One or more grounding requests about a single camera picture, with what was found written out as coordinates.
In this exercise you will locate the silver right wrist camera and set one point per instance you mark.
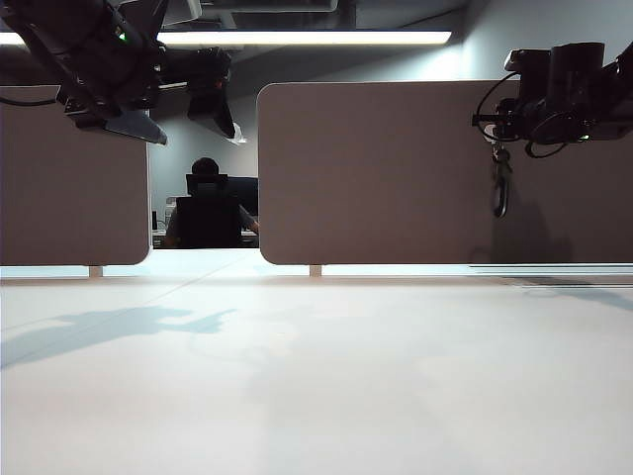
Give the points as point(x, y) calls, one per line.
point(514, 59)

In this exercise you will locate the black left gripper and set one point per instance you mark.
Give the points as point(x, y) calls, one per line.
point(203, 71)

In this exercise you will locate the long linear ceiling light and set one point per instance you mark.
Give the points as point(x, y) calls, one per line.
point(306, 37)

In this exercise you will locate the black computer monitor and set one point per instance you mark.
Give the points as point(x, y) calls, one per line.
point(247, 193)

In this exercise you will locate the narrow brown desk partition panel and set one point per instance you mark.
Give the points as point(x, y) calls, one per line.
point(74, 198)

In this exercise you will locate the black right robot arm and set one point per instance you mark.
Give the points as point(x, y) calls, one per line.
point(576, 69)

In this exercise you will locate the bunch of keys black fob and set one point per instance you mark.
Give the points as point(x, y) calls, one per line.
point(501, 198)

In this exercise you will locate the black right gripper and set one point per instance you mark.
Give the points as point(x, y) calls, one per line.
point(524, 119)

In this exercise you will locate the seated person in background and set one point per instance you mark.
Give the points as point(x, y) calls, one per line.
point(205, 165)

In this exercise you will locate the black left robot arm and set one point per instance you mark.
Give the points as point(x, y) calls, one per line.
point(74, 49)

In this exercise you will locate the wide brown desk partition panel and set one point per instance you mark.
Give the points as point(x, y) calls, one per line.
point(371, 173)

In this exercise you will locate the black office chair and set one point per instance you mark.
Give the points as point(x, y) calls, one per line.
point(207, 222)

